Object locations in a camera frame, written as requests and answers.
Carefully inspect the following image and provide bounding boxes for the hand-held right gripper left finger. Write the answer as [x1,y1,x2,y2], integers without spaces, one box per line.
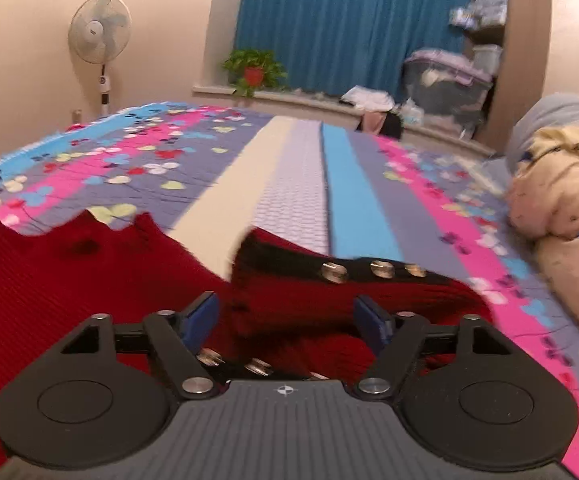
[59,291,220,401]

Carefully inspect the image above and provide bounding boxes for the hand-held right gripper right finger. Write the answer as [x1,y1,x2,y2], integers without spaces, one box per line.
[353,294,513,401]

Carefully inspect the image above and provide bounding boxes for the red knitted sweater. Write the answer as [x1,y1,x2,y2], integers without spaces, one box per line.
[0,205,493,480]

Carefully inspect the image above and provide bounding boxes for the floral striped bed blanket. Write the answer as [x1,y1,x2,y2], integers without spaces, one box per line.
[0,102,579,466]

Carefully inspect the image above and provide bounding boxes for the black bag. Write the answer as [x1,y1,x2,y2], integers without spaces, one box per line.
[382,111,405,140]

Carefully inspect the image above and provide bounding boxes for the clear tissue pack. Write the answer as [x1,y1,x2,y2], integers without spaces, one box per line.
[399,100,425,126]

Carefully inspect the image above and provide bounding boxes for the white cloth pile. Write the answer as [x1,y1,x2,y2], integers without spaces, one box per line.
[342,86,395,111]

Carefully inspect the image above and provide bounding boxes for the beige star-print duvet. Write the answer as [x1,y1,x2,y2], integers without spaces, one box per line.
[507,125,579,346]

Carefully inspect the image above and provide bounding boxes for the clear plastic storage box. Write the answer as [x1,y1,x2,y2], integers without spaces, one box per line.
[402,47,494,131]

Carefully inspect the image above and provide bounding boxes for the potted green plant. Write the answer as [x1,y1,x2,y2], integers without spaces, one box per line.
[222,49,287,98]

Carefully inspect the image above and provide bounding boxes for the grey pillow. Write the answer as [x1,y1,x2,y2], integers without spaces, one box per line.
[504,92,579,161]

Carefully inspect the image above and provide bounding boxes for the small white storage box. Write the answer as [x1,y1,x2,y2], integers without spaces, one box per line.
[472,44,504,73]

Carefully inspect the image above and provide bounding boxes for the blue curtain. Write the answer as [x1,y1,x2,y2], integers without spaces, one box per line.
[234,0,475,106]

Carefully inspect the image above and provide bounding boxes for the white standing fan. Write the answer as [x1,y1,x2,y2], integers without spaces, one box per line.
[68,0,132,113]

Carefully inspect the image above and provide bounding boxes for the wooden shelf unit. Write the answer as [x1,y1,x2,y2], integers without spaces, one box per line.
[462,0,513,77]

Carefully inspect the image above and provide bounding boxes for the stack of clear containers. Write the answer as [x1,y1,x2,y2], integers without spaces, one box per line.
[449,0,510,28]

